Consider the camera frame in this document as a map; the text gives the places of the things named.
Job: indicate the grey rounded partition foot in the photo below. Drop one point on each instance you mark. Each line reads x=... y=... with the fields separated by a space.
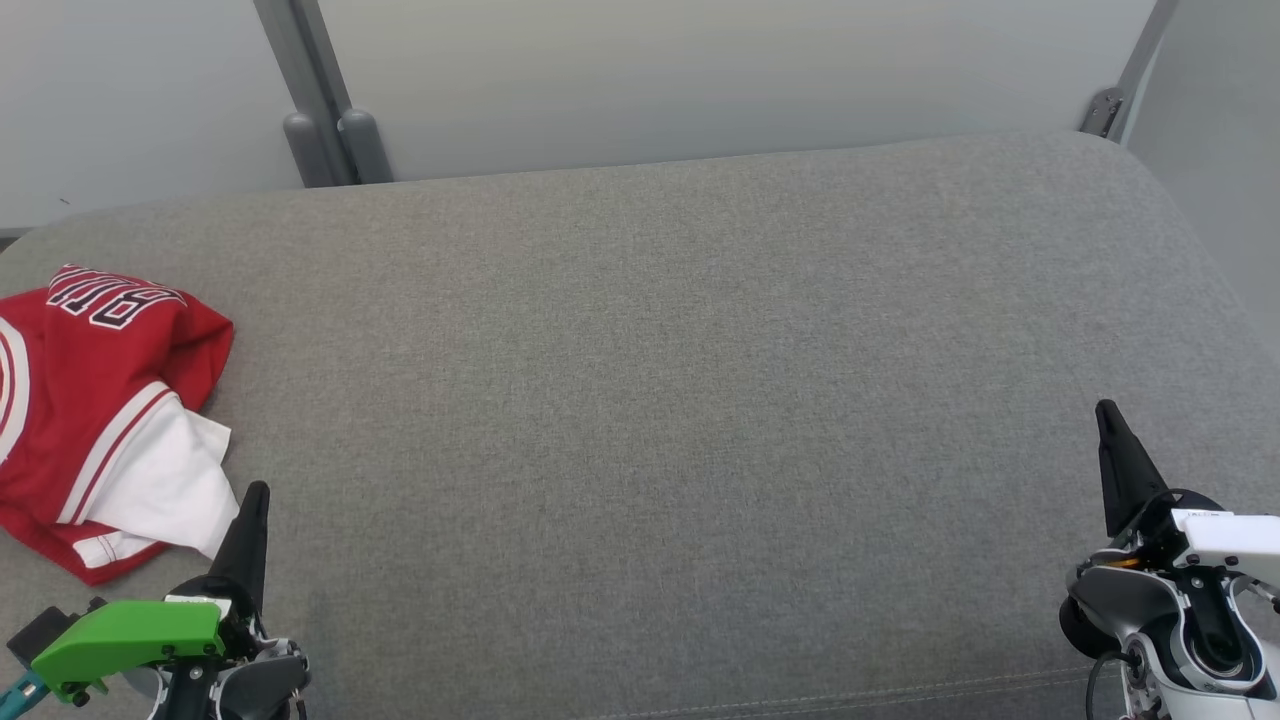
x=305 y=150

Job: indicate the red white basketball jersey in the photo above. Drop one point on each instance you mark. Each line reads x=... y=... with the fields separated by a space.
x=90 y=380

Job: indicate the grey partition frame post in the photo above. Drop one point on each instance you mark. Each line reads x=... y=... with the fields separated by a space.
x=300 y=50

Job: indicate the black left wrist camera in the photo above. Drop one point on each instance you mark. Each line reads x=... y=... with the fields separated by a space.
x=40 y=630

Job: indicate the grey slanted partition bar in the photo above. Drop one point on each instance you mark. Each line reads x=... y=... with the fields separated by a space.
x=1145 y=40

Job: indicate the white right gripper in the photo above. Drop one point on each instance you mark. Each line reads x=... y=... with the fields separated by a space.
x=1230 y=540

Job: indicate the grey fabric sofa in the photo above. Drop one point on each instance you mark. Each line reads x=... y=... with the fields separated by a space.
x=640 y=400

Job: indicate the grey metal frame post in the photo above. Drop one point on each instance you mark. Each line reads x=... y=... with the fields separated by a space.
x=365 y=145

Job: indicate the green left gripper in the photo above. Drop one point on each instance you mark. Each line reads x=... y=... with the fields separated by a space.
x=130 y=630

